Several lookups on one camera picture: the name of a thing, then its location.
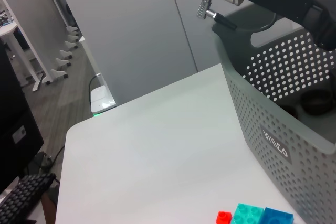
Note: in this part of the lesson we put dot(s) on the white robot base green light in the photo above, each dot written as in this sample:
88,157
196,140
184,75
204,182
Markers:
102,100

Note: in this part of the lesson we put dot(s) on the grey perforated storage basket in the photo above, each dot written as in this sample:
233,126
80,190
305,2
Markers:
262,119

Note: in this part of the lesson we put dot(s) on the small black cup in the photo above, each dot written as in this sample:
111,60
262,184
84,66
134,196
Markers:
292,111
315,102

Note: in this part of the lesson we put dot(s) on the blue toy brick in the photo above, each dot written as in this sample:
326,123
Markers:
277,217

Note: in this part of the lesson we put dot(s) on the white desk foot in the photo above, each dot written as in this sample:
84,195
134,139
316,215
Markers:
64,62
71,44
59,74
67,54

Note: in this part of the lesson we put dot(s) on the teal toy brick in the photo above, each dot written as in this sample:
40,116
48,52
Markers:
246,214

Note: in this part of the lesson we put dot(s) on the small red toy brick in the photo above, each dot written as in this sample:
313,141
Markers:
224,217

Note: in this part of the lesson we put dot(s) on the white office desk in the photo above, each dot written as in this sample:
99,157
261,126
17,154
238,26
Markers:
10,28

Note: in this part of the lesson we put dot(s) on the black computer monitor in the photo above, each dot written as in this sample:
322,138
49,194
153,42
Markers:
13,119

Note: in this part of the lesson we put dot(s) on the black keyboard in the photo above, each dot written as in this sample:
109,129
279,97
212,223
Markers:
23,195

